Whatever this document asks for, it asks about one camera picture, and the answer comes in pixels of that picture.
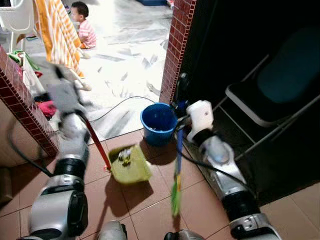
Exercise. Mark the pink cloth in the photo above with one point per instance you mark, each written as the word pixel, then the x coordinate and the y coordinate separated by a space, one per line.
pixel 46 108

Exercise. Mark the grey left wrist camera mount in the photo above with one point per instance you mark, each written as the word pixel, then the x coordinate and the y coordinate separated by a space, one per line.
pixel 65 97

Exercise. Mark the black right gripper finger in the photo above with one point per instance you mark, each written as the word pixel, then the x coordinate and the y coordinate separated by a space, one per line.
pixel 183 87

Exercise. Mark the silver left robot leg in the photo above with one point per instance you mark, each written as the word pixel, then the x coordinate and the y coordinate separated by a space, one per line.
pixel 112 231

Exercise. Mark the dark folding chair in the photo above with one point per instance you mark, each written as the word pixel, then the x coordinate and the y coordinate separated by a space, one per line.
pixel 255 105

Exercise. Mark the white plastic chair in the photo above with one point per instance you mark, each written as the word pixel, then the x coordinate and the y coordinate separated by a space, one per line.
pixel 15 17

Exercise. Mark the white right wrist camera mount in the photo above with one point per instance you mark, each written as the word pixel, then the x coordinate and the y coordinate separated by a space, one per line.
pixel 201 117

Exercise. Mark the orange striped towel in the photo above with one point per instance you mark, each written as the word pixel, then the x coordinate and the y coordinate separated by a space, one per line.
pixel 57 35

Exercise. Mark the silver robot leg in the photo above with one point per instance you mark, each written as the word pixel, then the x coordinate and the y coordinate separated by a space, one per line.
pixel 184 235
pixel 112 231

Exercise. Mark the swept rubbish pile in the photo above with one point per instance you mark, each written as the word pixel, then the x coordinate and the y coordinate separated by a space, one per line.
pixel 124 156

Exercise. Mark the silver right robot leg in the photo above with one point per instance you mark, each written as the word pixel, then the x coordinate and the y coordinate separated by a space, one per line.
pixel 184 235

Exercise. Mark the blue plastic bucket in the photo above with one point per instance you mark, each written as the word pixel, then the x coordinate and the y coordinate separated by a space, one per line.
pixel 157 127

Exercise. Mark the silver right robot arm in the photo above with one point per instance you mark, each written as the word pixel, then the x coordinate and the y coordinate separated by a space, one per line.
pixel 225 170

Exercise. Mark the white and green bag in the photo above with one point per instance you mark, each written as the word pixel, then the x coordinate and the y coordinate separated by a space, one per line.
pixel 27 72

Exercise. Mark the small child in striped shirt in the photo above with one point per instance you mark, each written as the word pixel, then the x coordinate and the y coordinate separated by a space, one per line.
pixel 86 31

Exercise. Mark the blue broom with green bristles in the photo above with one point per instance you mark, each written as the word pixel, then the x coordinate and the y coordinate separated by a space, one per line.
pixel 178 150

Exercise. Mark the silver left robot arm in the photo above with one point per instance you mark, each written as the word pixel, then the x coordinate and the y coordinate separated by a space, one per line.
pixel 62 200

